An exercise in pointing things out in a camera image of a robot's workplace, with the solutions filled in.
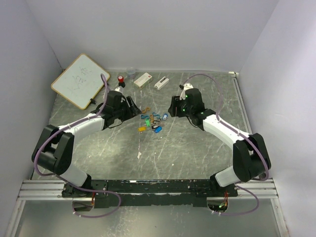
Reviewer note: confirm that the red and black stamp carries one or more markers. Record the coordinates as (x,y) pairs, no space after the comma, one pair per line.
(121,82)

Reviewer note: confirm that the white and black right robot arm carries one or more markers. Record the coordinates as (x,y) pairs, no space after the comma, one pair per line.
(250,155)

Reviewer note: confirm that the orange carabiner keyring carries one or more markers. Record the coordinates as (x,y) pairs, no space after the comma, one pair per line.
(145,110)

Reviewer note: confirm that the clear plastic cup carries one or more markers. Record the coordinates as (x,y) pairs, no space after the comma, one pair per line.
(131,72)

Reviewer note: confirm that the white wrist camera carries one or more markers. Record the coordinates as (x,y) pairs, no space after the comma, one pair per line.
(184,88)
(119,89)

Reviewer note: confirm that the white board with wooden frame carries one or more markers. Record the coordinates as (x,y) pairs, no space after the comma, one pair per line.
(80,82)

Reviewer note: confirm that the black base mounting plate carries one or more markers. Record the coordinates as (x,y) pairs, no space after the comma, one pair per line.
(152,192)

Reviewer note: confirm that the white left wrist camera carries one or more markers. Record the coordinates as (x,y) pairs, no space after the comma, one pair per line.
(119,89)

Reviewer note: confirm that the white and red cardboard box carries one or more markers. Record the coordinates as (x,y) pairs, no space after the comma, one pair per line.
(143,80)

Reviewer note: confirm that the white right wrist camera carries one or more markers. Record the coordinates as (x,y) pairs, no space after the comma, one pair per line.
(184,88)

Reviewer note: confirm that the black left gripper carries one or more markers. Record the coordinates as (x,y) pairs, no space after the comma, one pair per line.
(132,110)

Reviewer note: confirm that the white rectangular device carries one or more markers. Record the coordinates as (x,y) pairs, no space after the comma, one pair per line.
(161,83)

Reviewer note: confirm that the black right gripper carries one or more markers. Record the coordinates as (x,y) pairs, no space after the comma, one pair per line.
(174,110)

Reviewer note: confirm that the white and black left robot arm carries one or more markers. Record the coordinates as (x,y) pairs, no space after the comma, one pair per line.
(54,149)

